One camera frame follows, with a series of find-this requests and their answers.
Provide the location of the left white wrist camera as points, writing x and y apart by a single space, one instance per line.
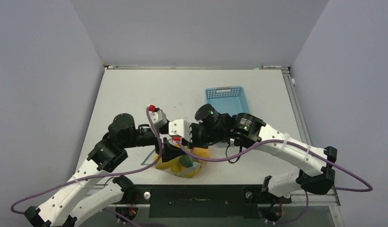
156 117

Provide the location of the yellow lemon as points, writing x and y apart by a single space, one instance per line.
202 152

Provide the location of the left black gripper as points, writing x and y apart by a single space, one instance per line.
169 151

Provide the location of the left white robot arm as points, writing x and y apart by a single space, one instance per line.
96 184

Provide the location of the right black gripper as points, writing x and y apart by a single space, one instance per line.
194 143

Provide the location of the yellow banana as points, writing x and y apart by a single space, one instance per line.
175 168

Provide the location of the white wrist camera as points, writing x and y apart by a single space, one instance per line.
181 128
156 117

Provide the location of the clear zip top bag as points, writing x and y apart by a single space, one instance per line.
153 156

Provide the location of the blue plastic basket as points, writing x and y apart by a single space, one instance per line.
229 100

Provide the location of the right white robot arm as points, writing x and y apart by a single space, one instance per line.
312 170

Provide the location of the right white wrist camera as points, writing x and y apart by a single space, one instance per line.
181 128

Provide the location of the green lime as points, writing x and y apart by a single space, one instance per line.
186 161

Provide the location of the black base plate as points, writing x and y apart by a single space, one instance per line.
200 201

